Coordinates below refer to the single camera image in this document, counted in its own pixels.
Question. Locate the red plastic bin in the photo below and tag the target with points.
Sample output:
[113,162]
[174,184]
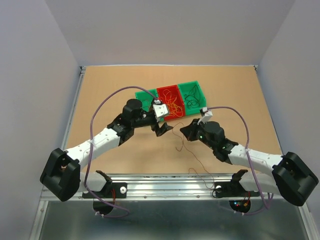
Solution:
[171,96]

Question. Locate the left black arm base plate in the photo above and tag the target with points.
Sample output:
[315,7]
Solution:
[119,189]

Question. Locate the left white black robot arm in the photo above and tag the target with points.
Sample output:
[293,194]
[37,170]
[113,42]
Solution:
[63,174]

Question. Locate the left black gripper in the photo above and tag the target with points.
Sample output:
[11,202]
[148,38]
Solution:
[159,131]

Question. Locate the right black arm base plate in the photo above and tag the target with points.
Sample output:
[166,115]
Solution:
[231,189]

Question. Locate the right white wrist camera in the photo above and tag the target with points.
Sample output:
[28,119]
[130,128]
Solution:
[206,115]

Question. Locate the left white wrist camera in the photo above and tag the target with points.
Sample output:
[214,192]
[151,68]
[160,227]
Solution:
[160,110]

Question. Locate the green plastic bin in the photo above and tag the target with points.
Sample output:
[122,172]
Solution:
[146,98]
[193,97]

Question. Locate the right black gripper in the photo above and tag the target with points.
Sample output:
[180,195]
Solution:
[188,129]

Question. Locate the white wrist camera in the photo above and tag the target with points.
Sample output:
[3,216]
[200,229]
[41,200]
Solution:
[160,110]
[206,115]

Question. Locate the aluminium mounting rail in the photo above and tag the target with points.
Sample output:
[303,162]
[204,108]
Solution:
[166,187]

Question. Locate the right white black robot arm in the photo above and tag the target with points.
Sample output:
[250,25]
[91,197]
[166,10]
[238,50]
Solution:
[284,175]

